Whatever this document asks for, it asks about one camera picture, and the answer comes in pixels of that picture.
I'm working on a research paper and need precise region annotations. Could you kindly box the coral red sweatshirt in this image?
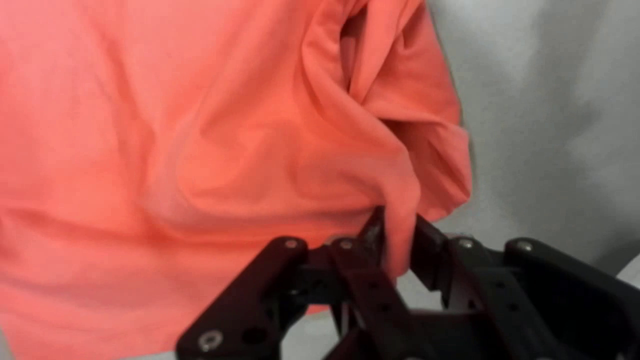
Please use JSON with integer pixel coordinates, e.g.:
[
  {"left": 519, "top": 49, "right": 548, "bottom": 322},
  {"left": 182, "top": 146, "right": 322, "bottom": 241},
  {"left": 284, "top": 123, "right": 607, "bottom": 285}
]
[{"left": 0, "top": 0, "right": 476, "bottom": 360}]

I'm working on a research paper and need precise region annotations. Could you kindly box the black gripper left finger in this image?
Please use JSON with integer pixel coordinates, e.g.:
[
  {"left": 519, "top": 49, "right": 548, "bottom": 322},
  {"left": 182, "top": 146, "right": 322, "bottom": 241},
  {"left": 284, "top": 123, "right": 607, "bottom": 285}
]
[{"left": 174, "top": 206, "right": 427, "bottom": 360}]

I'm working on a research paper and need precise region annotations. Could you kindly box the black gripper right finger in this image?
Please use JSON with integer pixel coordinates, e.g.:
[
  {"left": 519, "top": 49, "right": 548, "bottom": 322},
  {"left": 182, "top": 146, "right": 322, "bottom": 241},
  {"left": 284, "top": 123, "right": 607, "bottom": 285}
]
[{"left": 410, "top": 211, "right": 640, "bottom": 360}]

